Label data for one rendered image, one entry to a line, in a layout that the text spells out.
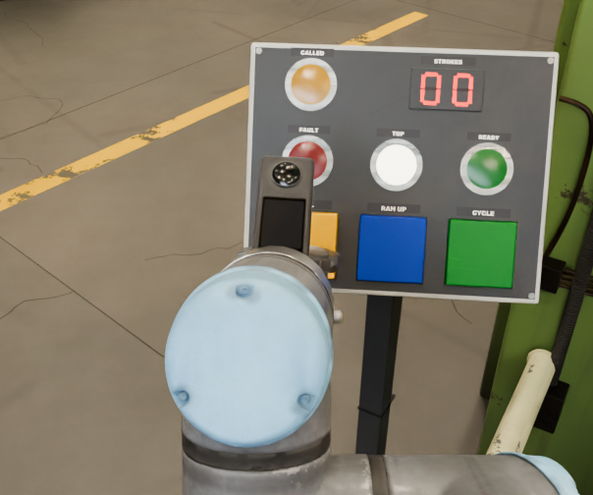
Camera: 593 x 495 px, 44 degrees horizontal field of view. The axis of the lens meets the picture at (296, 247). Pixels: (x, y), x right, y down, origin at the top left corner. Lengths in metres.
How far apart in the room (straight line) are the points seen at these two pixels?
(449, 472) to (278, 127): 0.49
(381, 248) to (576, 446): 0.71
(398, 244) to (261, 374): 0.47
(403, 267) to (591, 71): 0.38
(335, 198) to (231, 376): 0.47
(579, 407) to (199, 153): 2.11
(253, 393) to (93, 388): 1.74
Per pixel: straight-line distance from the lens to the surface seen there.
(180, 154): 3.11
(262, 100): 0.85
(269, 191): 0.61
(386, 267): 0.84
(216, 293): 0.40
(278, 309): 0.39
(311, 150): 0.84
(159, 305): 2.34
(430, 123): 0.85
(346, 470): 0.46
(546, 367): 1.28
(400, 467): 0.47
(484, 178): 0.85
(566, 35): 1.52
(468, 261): 0.85
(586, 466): 1.47
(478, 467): 0.47
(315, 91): 0.84
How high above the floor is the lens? 1.51
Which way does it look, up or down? 37 degrees down
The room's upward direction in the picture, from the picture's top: straight up
